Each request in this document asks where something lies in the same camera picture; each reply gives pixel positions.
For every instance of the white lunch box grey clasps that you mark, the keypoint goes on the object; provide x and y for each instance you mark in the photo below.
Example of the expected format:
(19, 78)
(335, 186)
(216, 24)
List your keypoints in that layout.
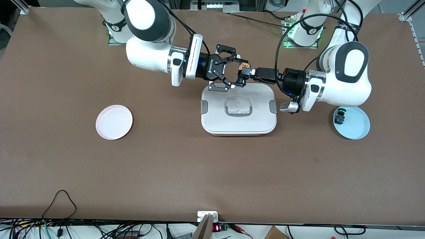
(219, 116)

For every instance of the green push button switch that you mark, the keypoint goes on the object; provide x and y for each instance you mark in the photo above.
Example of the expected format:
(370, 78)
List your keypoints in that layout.
(339, 118)

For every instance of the pale pink round plate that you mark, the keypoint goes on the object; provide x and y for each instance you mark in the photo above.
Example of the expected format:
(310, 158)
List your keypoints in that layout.
(114, 122)

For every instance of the orange push button switch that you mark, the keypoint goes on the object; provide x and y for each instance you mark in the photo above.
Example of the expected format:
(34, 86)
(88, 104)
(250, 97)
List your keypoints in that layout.
(241, 82)

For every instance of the white labelled box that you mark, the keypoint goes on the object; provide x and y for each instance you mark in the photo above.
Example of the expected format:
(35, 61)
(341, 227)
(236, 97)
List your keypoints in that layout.
(215, 5)

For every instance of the brown cardboard box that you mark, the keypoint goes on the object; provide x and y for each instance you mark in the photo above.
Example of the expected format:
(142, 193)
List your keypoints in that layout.
(275, 234)

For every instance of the small white device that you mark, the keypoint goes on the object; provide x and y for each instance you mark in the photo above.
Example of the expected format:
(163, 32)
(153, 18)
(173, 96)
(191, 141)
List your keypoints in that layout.
(202, 214)

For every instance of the aluminium frame profile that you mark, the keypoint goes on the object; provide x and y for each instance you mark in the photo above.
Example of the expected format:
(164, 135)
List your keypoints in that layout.
(410, 12)
(21, 7)

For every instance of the grey wedge bar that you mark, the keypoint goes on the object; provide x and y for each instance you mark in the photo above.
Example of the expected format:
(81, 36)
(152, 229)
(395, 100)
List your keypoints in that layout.
(204, 230)

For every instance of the perforated aluminium rail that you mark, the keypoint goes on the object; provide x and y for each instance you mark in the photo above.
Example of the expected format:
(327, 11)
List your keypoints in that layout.
(416, 39)

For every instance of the grey power adapter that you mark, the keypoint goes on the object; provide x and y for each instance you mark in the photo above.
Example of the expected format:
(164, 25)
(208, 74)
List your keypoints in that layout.
(182, 236)

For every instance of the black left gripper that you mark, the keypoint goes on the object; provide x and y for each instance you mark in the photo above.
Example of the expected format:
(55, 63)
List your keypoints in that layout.
(291, 79)

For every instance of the light blue round plate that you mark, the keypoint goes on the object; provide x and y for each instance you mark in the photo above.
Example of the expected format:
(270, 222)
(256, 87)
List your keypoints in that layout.
(357, 126)

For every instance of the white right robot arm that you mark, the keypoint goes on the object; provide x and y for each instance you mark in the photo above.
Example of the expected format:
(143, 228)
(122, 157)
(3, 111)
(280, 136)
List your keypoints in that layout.
(146, 56)

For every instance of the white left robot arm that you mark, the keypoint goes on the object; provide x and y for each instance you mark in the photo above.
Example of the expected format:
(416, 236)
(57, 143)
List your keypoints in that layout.
(348, 86)

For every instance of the black plug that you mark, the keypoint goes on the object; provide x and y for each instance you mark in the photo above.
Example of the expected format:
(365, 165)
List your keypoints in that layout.
(169, 232)

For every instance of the red LED display module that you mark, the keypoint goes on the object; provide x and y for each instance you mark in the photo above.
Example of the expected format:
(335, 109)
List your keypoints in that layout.
(216, 228)

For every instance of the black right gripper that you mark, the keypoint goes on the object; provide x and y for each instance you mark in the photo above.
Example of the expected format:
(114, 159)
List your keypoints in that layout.
(211, 67)

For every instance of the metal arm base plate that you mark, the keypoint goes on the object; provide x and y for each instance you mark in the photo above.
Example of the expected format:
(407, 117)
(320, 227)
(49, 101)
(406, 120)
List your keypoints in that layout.
(300, 47)
(114, 43)

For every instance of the grey round object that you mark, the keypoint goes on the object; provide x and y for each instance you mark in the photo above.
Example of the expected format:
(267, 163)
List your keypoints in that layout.
(280, 2)

